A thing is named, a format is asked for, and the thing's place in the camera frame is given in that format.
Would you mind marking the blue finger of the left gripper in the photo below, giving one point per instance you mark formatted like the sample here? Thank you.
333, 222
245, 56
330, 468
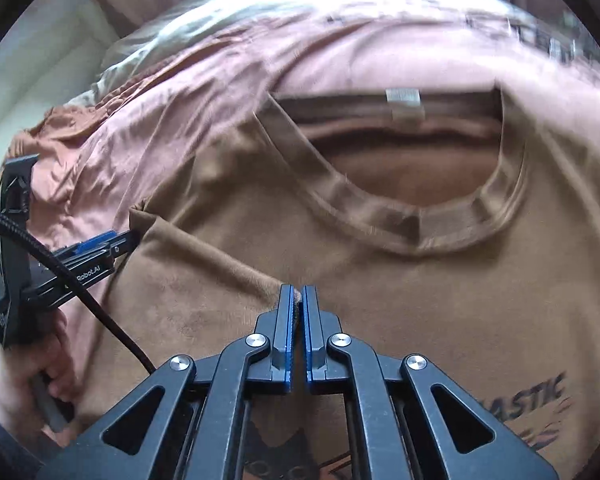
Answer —
93, 242

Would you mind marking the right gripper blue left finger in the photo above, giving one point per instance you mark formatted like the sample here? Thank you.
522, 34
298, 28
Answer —
272, 373

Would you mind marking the rust orange bed cover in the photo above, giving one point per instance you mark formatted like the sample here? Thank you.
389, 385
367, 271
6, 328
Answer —
96, 162

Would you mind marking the person's left hand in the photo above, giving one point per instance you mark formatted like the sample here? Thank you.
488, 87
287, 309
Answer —
51, 355

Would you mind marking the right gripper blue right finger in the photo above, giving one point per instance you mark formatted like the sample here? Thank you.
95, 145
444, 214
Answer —
323, 373

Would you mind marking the brown printed t-shirt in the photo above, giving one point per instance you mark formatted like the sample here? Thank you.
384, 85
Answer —
466, 231

